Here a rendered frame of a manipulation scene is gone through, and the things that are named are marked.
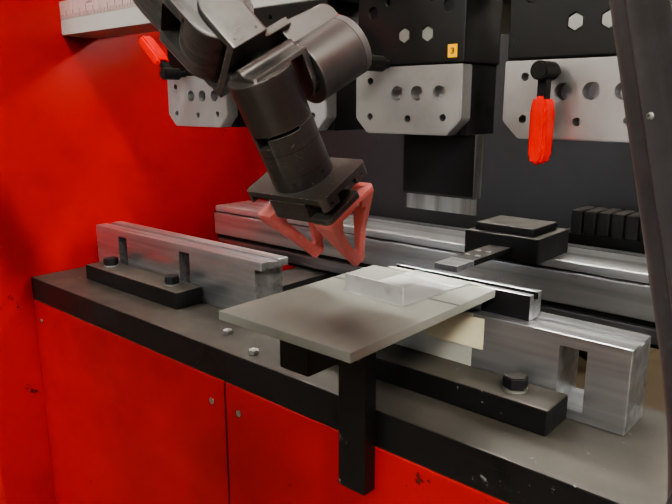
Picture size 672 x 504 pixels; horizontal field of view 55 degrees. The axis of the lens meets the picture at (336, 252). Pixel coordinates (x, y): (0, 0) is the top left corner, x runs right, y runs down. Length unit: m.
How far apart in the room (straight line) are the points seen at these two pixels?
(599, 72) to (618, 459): 0.37
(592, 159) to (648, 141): 1.01
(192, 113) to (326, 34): 0.52
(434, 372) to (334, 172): 0.30
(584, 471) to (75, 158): 1.12
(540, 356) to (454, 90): 0.31
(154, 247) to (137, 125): 0.36
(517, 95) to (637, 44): 0.45
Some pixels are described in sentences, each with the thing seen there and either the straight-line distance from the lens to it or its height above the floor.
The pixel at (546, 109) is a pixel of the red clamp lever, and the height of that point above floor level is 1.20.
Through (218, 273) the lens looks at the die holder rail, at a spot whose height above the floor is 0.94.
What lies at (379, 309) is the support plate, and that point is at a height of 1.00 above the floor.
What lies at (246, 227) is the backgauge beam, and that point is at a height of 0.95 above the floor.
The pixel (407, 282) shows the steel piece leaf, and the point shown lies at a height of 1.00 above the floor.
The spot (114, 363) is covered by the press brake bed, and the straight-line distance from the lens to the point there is 1.19.
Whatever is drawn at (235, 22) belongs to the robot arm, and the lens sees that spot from 0.56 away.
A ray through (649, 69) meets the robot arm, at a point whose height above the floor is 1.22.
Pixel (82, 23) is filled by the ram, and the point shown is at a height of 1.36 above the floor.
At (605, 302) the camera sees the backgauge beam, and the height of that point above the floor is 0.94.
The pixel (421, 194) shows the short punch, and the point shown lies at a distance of 0.83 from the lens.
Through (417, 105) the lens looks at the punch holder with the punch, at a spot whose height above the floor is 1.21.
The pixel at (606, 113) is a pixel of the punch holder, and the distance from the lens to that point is 0.67.
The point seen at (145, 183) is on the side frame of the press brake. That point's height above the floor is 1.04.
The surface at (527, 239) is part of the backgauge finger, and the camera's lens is 0.97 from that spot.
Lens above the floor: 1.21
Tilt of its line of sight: 13 degrees down
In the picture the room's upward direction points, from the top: straight up
